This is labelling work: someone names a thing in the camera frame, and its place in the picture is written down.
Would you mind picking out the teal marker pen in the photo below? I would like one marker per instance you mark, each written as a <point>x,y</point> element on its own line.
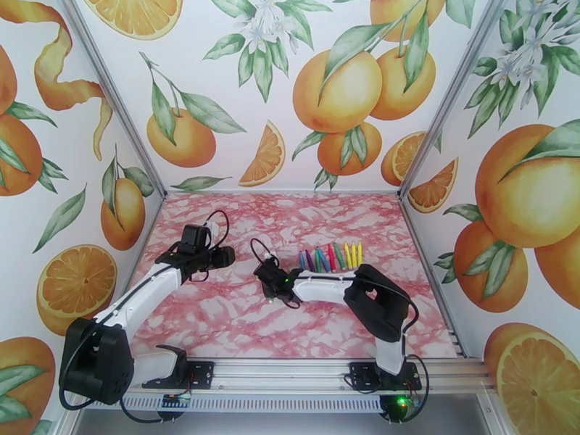
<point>317,261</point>

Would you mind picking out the purple marker pen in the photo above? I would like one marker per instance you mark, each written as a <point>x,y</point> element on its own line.
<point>310,260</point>

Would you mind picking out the small circuit board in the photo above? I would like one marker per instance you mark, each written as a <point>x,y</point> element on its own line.
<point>174,400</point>

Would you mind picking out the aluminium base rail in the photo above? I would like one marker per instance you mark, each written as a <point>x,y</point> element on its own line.
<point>281,375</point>

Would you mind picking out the black round hub with LED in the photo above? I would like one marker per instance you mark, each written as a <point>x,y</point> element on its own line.
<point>394,411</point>

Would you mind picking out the aluminium corner post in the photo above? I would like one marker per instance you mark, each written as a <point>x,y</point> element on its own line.
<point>115,98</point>
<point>451,94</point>

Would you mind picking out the perforated metal vent strip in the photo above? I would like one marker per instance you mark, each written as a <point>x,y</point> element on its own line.
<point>272,404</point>

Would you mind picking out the red marker pen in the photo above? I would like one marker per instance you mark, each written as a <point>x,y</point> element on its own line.
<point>332,258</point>

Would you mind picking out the dark green marker pen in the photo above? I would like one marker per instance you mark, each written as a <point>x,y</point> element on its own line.
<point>340,256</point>

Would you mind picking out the aluminium side rail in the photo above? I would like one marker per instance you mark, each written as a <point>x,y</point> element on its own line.
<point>458,347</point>

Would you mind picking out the yellow marker pen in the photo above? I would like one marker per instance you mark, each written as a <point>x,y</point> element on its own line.
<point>347,255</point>
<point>354,254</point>
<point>360,254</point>

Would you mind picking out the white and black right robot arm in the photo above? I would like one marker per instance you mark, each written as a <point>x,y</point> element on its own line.
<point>326,284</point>

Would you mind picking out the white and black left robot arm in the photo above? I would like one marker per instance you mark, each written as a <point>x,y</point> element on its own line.
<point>145,293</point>

